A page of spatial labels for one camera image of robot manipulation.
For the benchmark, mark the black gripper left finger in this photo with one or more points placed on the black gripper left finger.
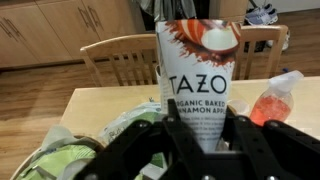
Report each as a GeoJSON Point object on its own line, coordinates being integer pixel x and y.
{"type": "Point", "coordinates": [133, 150]}

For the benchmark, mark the spray bottle with pink liquid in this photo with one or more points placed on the spray bottle with pink liquid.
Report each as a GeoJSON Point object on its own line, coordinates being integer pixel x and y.
{"type": "Point", "coordinates": [273, 106]}

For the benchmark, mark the wooden counter base cabinets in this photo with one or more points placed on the wooden counter base cabinets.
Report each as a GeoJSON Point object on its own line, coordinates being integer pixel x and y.
{"type": "Point", "coordinates": [50, 26]}

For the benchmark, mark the small white orange carton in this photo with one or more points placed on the small white orange carton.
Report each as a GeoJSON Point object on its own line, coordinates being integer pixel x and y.
{"type": "Point", "coordinates": [196, 66]}

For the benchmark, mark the black kitchen stove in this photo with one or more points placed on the black kitchen stove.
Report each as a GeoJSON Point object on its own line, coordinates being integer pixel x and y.
{"type": "Point", "coordinates": [148, 23]}

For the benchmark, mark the wooden chair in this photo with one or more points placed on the wooden chair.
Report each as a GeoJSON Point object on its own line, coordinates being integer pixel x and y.
{"type": "Point", "coordinates": [116, 46]}
{"type": "Point", "coordinates": [266, 33]}

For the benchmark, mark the white blue sneaker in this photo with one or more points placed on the white blue sneaker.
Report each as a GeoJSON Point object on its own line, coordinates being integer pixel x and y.
{"type": "Point", "coordinates": [258, 18]}
{"type": "Point", "coordinates": [266, 7]}

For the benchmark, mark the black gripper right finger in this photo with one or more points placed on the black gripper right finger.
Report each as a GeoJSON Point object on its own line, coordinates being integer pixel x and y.
{"type": "Point", "coordinates": [266, 150]}

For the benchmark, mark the green clear plastic packet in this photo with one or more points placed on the green clear plastic packet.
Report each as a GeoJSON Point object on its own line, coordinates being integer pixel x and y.
{"type": "Point", "coordinates": [66, 160]}

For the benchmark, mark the wooden base cabinet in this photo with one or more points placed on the wooden base cabinet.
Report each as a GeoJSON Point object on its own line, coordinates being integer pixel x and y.
{"type": "Point", "coordinates": [228, 8]}

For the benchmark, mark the striped dish towel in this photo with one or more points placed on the striped dish towel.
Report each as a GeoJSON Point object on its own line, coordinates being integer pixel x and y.
{"type": "Point", "coordinates": [166, 8]}

